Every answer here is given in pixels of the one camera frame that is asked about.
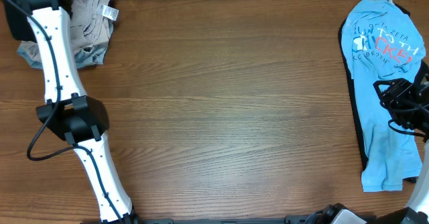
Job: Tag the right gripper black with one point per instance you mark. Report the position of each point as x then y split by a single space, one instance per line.
391 98

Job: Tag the black t-shirt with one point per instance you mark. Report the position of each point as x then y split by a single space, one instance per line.
18 25

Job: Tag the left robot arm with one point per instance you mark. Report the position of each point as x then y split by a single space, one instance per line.
68 112

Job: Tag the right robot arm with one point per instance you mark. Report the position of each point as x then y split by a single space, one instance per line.
414 209

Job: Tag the black garment under blue shirt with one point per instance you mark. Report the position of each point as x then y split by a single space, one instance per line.
379 41

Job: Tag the folded light denim garment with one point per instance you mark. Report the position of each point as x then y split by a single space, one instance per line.
89 43

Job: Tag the folded beige garment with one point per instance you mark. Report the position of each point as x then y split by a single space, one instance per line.
90 16

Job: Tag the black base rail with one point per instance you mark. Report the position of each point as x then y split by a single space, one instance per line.
291 219

